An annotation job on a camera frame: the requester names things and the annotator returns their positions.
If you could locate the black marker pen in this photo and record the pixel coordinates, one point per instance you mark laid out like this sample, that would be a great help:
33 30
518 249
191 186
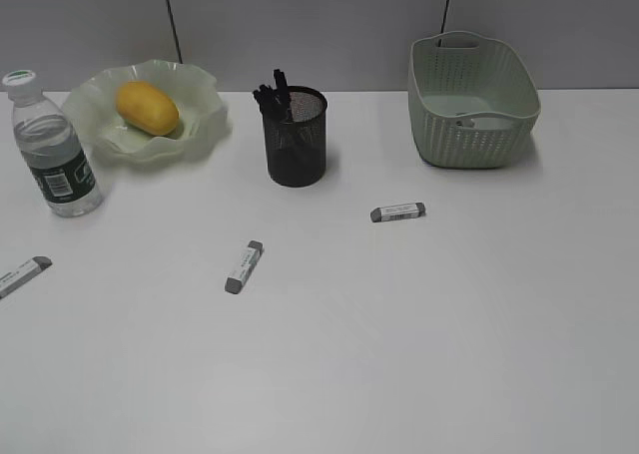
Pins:
275 104
268 103
282 92

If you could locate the yellow mango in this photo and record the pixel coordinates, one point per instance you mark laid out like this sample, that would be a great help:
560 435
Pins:
147 108

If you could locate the grey white eraser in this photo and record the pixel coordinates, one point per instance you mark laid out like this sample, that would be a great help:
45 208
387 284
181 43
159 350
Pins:
239 276
398 212
26 271

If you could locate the black mesh pen holder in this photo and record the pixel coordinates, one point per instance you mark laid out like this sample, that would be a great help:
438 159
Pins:
296 151

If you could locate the pale green plastic basket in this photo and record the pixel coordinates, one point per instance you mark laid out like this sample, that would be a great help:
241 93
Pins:
463 72

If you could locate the pale green wavy plate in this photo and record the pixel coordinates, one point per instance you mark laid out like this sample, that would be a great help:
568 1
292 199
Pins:
91 108

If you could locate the white waste paper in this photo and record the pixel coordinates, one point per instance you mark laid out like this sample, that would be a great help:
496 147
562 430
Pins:
464 120

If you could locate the clear plastic water bottle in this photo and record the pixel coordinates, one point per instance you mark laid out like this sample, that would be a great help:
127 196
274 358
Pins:
50 147

